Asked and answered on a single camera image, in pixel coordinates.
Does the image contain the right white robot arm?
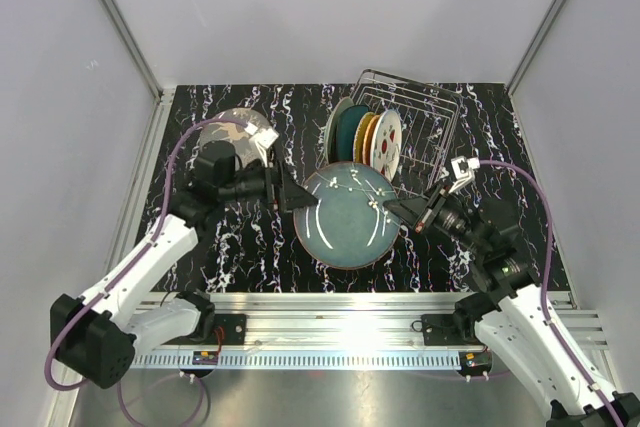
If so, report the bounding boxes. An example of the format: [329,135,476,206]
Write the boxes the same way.
[384,187,639,426]

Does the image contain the grey reindeer pattern plate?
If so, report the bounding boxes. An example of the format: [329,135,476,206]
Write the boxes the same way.
[198,107,271,166]

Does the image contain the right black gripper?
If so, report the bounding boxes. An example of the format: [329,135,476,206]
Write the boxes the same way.
[384,181,489,256]

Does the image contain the right aluminium frame post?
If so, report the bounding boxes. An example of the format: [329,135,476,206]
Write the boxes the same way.
[506,0,569,97]

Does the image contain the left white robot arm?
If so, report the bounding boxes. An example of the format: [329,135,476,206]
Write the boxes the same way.
[44,141,319,391]

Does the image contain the left aluminium frame post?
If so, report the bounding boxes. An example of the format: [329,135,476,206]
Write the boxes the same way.
[99,0,165,104]

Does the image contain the small circuit board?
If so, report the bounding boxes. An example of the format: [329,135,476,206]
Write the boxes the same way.
[192,351,219,365]
[460,350,493,371]

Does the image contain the yellow woven pattern plate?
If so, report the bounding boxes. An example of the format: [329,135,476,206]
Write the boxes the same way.
[352,112,375,163]

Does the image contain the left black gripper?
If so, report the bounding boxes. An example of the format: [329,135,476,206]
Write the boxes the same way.
[219,155,318,214]

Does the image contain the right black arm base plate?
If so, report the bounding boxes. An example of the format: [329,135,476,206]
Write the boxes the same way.
[420,314,463,346]

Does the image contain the aluminium frame post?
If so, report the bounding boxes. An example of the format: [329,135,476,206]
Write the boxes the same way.
[99,0,165,104]
[506,0,569,97]

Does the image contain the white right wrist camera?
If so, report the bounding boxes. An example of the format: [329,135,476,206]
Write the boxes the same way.
[447,156,480,195]

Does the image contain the left small circuit board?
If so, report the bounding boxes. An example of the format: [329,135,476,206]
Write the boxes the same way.
[192,351,219,365]

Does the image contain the teal square plate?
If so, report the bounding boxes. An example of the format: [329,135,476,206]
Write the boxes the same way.
[332,105,369,162]

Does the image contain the white watermelon pattern plate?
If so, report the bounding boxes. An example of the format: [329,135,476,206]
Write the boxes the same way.
[370,110,402,181]

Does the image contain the white slotted cable duct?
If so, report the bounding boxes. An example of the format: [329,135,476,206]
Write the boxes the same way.
[132,348,461,371]

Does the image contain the aluminium mounting rail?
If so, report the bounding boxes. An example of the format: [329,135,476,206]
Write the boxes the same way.
[67,291,609,348]

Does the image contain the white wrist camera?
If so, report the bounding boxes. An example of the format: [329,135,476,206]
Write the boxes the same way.
[447,156,480,195]
[245,122,279,167]

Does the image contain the dark blue glazed plate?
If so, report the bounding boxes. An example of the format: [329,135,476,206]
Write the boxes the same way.
[293,162,400,270]

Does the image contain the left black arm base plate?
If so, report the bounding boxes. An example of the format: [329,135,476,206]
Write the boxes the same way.
[211,313,248,346]

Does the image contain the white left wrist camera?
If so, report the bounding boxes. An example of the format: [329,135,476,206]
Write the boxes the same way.
[245,122,279,167]

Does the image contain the orange woven basket plate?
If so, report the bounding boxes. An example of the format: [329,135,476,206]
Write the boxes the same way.
[362,114,380,166]

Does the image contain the mint green flower plate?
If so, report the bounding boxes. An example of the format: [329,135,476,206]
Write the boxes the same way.
[324,97,353,164]

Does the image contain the right small circuit board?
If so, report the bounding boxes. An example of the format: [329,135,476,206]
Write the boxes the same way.
[460,350,493,371]

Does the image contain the metal wire dish rack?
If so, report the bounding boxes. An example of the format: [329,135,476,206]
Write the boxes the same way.
[345,69,462,195]

